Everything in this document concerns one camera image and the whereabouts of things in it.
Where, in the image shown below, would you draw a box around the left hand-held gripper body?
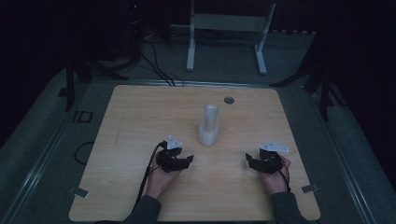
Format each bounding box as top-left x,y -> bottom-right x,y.
155,134 -> 185,174

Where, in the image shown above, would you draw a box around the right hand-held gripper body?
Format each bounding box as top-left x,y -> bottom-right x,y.
258,140 -> 290,175

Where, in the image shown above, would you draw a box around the person's right hand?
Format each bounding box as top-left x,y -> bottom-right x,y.
260,155 -> 292,196

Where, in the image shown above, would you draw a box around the person's left hand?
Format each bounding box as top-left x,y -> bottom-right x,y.
146,165 -> 181,200

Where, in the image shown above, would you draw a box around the grey tape piece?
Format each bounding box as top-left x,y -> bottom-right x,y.
301,184 -> 320,194
70,186 -> 91,199

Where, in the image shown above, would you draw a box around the black tripod stand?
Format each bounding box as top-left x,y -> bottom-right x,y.
63,50 -> 129,112
269,60 -> 347,123

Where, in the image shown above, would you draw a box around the white power strip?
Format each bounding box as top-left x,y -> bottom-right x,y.
271,29 -> 318,35

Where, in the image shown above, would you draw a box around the dark equipment rack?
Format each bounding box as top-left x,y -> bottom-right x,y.
122,0 -> 145,64

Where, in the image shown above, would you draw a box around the white metal stand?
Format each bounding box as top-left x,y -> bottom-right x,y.
186,0 -> 277,76

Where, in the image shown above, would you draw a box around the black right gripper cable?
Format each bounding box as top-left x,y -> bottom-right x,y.
278,157 -> 292,193

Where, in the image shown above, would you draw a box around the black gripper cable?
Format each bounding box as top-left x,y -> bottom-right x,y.
134,140 -> 169,204
278,157 -> 292,193

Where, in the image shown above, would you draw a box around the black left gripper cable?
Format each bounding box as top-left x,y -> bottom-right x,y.
134,140 -> 169,204

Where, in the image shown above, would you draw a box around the metal floor rail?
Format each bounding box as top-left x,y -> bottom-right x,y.
92,78 -> 312,90

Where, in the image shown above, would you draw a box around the black cable loop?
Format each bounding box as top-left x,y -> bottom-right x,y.
73,141 -> 95,166

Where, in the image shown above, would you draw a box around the black floor cables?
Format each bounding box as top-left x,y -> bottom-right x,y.
138,38 -> 185,87

